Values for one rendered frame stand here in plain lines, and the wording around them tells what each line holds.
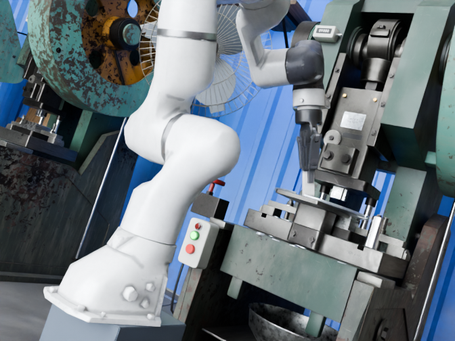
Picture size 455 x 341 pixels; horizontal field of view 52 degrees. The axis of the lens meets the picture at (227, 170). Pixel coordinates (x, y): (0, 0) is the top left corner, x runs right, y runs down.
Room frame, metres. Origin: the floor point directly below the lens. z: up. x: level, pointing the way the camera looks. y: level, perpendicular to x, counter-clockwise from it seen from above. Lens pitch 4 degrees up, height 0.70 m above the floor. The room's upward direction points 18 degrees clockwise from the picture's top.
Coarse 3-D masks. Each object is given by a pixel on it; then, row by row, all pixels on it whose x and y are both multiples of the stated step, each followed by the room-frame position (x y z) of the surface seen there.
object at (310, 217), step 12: (276, 192) 1.29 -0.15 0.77; (288, 192) 1.27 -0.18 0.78; (300, 204) 1.38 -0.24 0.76; (312, 204) 1.28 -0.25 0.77; (324, 204) 1.24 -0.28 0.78; (300, 216) 1.37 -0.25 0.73; (312, 216) 1.35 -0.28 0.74; (324, 216) 1.33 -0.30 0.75; (348, 216) 1.41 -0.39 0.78; (300, 228) 1.36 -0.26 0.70; (312, 228) 1.34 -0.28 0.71; (324, 228) 1.34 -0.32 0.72; (288, 240) 1.38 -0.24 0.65; (300, 240) 1.36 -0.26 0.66; (312, 240) 1.33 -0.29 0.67
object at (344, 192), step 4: (332, 188) 1.50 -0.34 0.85; (336, 188) 1.48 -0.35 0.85; (340, 188) 1.48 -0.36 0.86; (332, 192) 1.50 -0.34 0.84; (336, 192) 1.48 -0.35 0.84; (340, 192) 1.48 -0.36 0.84; (344, 192) 1.48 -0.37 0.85; (348, 192) 1.49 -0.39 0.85; (332, 196) 1.49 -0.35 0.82; (336, 196) 1.48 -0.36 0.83; (340, 196) 1.47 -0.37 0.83; (344, 196) 1.47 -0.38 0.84; (344, 200) 1.47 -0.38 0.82
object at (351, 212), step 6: (294, 192) 1.29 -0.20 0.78; (312, 198) 1.26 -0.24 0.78; (318, 198) 1.26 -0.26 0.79; (330, 204) 1.25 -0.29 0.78; (336, 204) 1.25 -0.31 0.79; (342, 210) 1.31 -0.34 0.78; (348, 210) 1.26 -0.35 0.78; (354, 210) 1.27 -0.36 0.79; (354, 216) 1.37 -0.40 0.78; (360, 216) 1.29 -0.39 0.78
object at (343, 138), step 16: (352, 96) 1.45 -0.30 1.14; (368, 96) 1.42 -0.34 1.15; (336, 112) 1.47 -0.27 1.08; (352, 112) 1.44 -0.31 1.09; (368, 112) 1.41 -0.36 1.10; (336, 128) 1.46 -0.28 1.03; (352, 128) 1.43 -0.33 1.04; (368, 128) 1.40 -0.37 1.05; (336, 144) 1.42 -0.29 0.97; (352, 144) 1.42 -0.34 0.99; (320, 160) 1.47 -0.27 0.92; (336, 160) 1.41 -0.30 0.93; (352, 160) 1.38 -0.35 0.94; (368, 160) 1.41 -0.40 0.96; (352, 176) 1.40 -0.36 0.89; (368, 176) 1.45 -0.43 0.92
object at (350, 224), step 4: (336, 216) 1.44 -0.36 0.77; (336, 220) 1.44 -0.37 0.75; (340, 220) 1.43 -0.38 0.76; (344, 220) 1.43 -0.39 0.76; (348, 220) 1.42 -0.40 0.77; (352, 220) 1.43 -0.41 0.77; (356, 220) 1.46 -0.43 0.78; (336, 224) 1.44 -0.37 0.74; (340, 224) 1.43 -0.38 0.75; (344, 224) 1.43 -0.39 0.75; (348, 224) 1.42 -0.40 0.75; (352, 224) 1.44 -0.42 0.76; (356, 224) 1.47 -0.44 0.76; (344, 228) 1.42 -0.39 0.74; (348, 228) 1.42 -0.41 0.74; (352, 228) 1.45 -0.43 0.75
